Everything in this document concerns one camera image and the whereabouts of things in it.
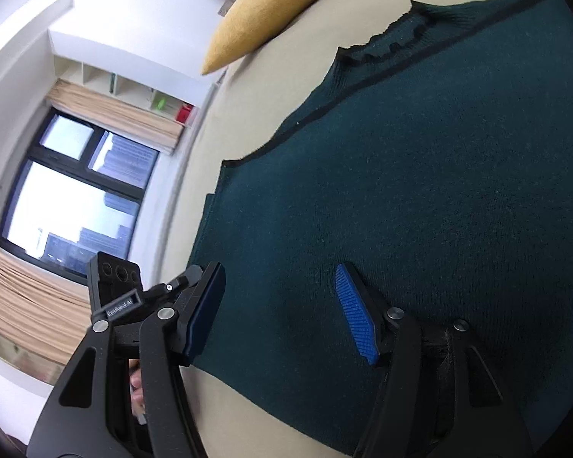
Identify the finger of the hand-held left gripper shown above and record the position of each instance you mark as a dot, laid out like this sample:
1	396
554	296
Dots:
169	287

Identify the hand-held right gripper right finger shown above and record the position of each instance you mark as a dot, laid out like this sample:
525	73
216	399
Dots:
355	315

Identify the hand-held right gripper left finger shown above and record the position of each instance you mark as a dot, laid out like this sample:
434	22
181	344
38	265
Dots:
205	315

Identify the dark green sweater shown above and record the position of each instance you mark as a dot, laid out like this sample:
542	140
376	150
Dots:
410	176

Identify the person's left hand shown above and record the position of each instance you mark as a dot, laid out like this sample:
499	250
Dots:
136	386

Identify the beige curtain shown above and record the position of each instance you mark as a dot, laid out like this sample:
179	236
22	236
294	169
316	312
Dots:
33	310
119	114

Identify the black framed window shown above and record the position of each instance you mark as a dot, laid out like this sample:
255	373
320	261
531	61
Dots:
76	200

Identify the white window sill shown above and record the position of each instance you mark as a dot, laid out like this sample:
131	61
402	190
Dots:
179	181

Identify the red box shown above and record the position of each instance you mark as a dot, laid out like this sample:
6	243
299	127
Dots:
184	114

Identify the green shelf object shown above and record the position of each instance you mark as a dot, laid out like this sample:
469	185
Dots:
160	103

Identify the bed with beige sheet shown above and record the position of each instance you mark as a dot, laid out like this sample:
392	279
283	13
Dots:
267	95

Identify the yellow pillow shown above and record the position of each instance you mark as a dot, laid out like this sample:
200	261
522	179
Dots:
262	14

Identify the white wall shelf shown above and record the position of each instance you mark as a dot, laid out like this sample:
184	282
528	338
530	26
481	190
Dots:
124	83

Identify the grey wall switch panel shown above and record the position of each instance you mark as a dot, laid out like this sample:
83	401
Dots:
226	7

